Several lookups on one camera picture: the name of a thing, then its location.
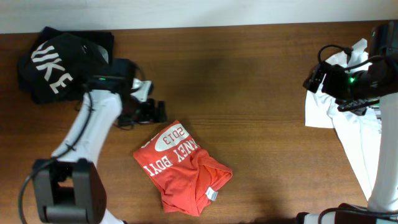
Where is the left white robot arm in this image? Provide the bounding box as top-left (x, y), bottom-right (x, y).
top-left (28, 58), bottom-right (167, 223)

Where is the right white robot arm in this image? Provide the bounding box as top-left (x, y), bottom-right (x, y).
top-left (294, 21), bottom-right (397, 223)

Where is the white graphic t-shirt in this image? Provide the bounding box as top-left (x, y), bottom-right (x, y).
top-left (304, 38), bottom-right (383, 201)

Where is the red orange soccer t-shirt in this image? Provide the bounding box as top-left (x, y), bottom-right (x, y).
top-left (133, 120), bottom-right (233, 217)

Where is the black folded garment underneath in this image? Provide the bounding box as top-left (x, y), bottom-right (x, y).
top-left (18, 26), bottom-right (115, 103)

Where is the black Nike t-shirt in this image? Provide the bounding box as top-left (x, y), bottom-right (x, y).
top-left (17, 32), bottom-right (114, 105)

